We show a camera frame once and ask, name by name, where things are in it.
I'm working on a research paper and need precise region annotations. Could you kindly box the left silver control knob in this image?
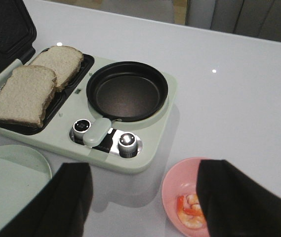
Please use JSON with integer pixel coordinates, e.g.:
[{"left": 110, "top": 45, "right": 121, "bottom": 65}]
[{"left": 72, "top": 119, "right": 91, "bottom": 140}]

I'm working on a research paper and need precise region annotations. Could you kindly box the mint green round plate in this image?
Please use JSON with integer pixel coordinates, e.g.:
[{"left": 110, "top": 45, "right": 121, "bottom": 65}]
[{"left": 0, "top": 145, "right": 52, "bottom": 230}]

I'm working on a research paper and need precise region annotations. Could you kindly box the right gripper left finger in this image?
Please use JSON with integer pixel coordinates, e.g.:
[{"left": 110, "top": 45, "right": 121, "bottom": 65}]
[{"left": 0, "top": 162, "right": 93, "bottom": 237}]

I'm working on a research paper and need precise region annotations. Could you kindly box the silver control knob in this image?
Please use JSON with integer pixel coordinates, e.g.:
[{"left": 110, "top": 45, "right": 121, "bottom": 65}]
[
  {"left": 72, "top": 119, "right": 91, "bottom": 140},
  {"left": 118, "top": 132, "right": 138, "bottom": 158}
]

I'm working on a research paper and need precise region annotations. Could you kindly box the right silver control knob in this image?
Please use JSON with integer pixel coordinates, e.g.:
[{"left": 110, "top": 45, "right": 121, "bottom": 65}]
[{"left": 118, "top": 132, "right": 138, "bottom": 158}]

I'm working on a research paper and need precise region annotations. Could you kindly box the mint green breakfast maker base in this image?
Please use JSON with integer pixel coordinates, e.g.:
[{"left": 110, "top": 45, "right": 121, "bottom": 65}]
[{"left": 0, "top": 54, "right": 177, "bottom": 174}]

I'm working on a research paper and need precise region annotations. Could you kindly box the mint green hinged lid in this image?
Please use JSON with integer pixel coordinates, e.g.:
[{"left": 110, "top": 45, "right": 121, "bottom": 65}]
[{"left": 0, "top": 0, "right": 37, "bottom": 73}]

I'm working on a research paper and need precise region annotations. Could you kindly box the orange shrimp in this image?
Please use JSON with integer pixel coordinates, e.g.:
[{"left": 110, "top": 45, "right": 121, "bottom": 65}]
[{"left": 176, "top": 194, "right": 206, "bottom": 230}]

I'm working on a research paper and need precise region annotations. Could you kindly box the bread slice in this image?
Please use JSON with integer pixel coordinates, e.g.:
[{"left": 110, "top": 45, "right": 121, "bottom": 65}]
[
  {"left": 0, "top": 65, "right": 57, "bottom": 128},
  {"left": 30, "top": 46, "right": 84, "bottom": 92}
]

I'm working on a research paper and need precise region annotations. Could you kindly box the black round frying pan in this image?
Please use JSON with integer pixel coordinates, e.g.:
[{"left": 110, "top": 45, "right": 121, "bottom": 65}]
[{"left": 83, "top": 61, "right": 168, "bottom": 147}]

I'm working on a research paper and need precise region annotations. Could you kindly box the left beige upholstered chair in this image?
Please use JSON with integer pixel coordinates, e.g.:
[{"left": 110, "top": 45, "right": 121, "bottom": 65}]
[{"left": 121, "top": 0, "right": 189, "bottom": 25}]

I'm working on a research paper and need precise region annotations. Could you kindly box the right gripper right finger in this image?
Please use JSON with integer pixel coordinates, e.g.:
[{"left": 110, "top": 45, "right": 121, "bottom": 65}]
[{"left": 196, "top": 159, "right": 281, "bottom": 237}]

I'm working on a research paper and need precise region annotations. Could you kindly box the right beige upholstered chair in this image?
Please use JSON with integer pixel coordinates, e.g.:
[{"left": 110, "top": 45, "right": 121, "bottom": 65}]
[{"left": 185, "top": 0, "right": 281, "bottom": 42}]

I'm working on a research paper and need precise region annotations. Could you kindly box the beige upholstered chair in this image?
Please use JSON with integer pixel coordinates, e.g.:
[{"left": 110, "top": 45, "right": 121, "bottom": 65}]
[
  {"left": 185, "top": 0, "right": 281, "bottom": 42},
  {"left": 121, "top": 0, "right": 189, "bottom": 25}
]

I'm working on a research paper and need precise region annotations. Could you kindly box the pink bowl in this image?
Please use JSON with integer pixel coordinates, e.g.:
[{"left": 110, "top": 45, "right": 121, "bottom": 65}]
[{"left": 161, "top": 158, "right": 209, "bottom": 237}]

